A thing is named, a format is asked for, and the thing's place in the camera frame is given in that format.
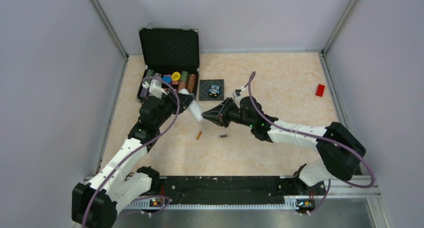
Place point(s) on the red lego brick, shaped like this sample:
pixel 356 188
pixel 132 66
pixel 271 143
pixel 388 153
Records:
pixel 320 90

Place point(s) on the blue owl toy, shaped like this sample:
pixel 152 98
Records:
pixel 214 90

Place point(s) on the dark grey lego baseplate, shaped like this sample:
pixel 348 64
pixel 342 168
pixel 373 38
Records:
pixel 204 87

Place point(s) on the blue poker chip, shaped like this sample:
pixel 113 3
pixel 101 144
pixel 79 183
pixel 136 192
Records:
pixel 167 78

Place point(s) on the white remote control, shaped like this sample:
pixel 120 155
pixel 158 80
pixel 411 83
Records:
pixel 193 106

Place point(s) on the orange AA battery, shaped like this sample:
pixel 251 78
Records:
pixel 199 135

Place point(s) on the yellow poker chip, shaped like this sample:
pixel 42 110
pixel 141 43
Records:
pixel 175 76

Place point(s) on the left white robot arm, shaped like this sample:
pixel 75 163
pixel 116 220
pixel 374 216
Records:
pixel 132 147

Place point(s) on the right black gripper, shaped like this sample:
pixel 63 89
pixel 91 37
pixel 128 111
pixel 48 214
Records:
pixel 219 114

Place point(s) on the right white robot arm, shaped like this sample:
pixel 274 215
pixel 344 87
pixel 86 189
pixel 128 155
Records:
pixel 340 152

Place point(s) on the black poker chip case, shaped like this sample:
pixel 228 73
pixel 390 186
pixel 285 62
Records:
pixel 169 50

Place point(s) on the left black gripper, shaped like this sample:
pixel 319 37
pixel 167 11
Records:
pixel 181 101

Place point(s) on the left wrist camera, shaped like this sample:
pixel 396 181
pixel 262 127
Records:
pixel 153 88

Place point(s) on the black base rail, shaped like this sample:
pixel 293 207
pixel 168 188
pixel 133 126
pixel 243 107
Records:
pixel 153 192

